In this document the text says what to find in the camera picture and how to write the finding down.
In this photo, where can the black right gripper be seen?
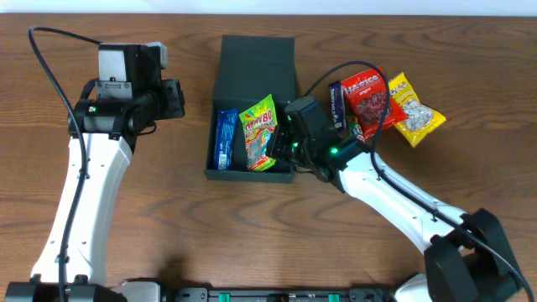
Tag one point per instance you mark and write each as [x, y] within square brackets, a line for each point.
[279, 147]

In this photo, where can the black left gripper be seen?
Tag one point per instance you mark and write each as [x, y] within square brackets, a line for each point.
[173, 98]

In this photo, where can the Haribo gummy bag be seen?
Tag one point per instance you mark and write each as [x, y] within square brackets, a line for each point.
[258, 125]

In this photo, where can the red KitKat bar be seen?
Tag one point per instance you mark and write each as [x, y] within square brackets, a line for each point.
[354, 128]

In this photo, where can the purple Dairy Milk bar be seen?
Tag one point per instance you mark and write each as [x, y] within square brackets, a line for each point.
[337, 106]

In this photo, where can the blue cookie packet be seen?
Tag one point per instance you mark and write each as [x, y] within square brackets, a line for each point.
[225, 134]

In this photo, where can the dark green gift box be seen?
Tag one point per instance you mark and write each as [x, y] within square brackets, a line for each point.
[251, 68]

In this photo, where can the red dried fruit bag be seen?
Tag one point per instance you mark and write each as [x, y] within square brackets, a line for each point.
[366, 93]

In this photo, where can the yellow sunflower seed bag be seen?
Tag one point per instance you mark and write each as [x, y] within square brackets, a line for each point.
[421, 119]

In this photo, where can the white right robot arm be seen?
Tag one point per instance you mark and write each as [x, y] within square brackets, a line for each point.
[467, 256]

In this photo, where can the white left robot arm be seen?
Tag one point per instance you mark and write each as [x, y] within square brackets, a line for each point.
[123, 103]

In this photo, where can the black mounting rail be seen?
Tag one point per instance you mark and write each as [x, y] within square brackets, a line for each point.
[209, 294]

